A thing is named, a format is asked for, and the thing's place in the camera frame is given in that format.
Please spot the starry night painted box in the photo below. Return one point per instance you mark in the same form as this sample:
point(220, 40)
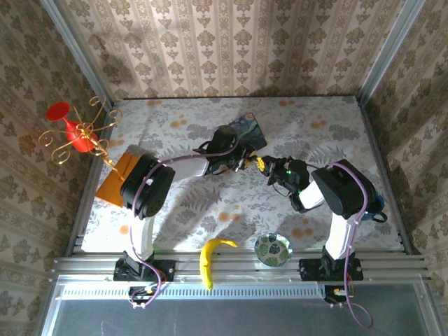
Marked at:
point(250, 129)

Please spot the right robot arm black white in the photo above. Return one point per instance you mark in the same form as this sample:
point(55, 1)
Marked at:
point(343, 189)

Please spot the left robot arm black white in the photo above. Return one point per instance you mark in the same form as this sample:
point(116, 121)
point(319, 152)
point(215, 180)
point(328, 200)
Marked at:
point(147, 185)

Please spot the floral table cloth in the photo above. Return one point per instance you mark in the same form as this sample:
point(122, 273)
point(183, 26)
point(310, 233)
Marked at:
point(224, 224)

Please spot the green leaf print bowl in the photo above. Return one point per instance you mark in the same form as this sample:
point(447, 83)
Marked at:
point(273, 249)

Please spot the blue mug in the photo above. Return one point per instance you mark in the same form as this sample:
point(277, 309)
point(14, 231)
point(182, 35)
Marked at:
point(378, 204)

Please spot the yellow banana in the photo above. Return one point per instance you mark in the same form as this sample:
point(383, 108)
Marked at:
point(204, 266)

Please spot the grey metal panel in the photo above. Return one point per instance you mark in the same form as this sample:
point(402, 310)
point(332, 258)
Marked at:
point(227, 318)

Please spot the red vase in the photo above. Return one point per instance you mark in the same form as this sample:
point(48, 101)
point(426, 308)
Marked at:
point(57, 112)

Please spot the aluminium side rail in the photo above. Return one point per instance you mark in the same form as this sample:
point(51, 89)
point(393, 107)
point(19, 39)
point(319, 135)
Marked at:
point(81, 217)
point(376, 140)

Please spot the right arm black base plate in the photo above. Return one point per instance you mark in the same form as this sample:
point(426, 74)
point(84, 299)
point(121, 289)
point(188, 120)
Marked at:
point(308, 271)

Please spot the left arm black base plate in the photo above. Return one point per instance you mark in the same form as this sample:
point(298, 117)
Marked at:
point(164, 271)

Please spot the aluminium frame post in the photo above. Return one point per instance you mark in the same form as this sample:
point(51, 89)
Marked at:
point(389, 52)
point(77, 52)

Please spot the aluminium frame rail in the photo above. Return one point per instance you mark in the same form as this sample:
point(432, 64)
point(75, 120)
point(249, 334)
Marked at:
point(87, 266)

